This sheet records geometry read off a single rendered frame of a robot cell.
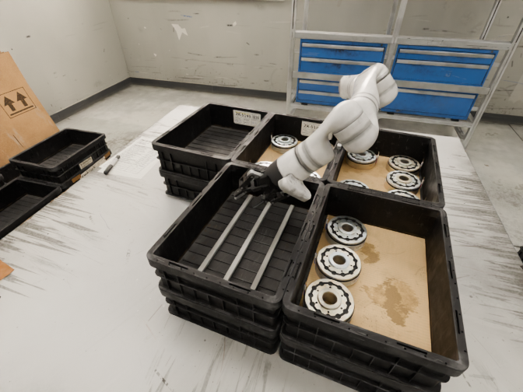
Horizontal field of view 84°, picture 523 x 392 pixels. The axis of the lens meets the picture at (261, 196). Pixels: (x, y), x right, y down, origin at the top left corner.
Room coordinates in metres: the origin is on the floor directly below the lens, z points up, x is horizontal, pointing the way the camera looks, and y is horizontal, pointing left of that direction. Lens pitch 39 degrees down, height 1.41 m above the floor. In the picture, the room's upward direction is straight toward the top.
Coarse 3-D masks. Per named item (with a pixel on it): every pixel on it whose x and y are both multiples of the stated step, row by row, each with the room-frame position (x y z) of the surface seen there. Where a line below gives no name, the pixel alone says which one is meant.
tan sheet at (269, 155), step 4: (268, 148) 1.01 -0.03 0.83; (264, 152) 0.97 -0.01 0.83; (268, 152) 0.97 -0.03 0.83; (272, 152) 0.97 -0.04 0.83; (276, 152) 0.97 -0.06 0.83; (264, 156) 0.94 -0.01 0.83; (268, 156) 0.94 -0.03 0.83; (272, 156) 0.94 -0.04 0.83; (276, 156) 0.94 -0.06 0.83; (260, 160) 0.92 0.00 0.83; (264, 160) 0.92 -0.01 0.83; (268, 160) 0.92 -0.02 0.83; (272, 160) 0.92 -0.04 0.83; (320, 168) 0.87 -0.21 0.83; (324, 168) 0.87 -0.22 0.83; (316, 172) 0.84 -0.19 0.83; (320, 172) 0.84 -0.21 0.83; (324, 172) 0.84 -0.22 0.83; (320, 176) 0.82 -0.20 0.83
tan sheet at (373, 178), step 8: (344, 160) 0.92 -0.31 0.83; (384, 160) 0.92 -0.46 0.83; (344, 168) 0.87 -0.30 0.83; (352, 168) 0.87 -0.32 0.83; (376, 168) 0.87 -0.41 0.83; (384, 168) 0.87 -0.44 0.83; (344, 176) 0.82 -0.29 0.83; (352, 176) 0.82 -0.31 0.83; (360, 176) 0.82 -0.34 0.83; (368, 176) 0.82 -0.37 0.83; (376, 176) 0.82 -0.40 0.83; (384, 176) 0.82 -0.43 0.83; (416, 176) 0.82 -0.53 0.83; (368, 184) 0.77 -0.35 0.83; (376, 184) 0.77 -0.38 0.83
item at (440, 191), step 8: (408, 136) 0.93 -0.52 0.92; (416, 136) 0.92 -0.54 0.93; (424, 136) 0.91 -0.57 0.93; (432, 144) 0.86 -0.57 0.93; (432, 152) 0.81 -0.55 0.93; (336, 160) 0.76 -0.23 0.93; (336, 168) 0.72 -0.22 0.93; (328, 176) 0.68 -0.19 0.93; (440, 176) 0.68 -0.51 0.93; (344, 184) 0.63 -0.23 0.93; (440, 184) 0.63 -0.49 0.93; (376, 192) 0.60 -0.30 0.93; (384, 192) 0.60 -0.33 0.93; (440, 192) 0.62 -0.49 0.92; (408, 200) 0.57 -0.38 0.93; (416, 200) 0.57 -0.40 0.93; (440, 200) 0.57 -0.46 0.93
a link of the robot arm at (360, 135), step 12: (360, 96) 0.61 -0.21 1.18; (372, 108) 0.58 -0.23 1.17; (360, 120) 0.51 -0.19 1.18; (372, 120) 0.56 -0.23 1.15; (348, 132) 0.50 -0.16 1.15; (360, 132) 0.50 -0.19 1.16; (372, 132) 0.50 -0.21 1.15; (348, 144) 0.50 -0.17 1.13; (360, 144) 0.49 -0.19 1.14; (372, 144) 0.50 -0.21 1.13
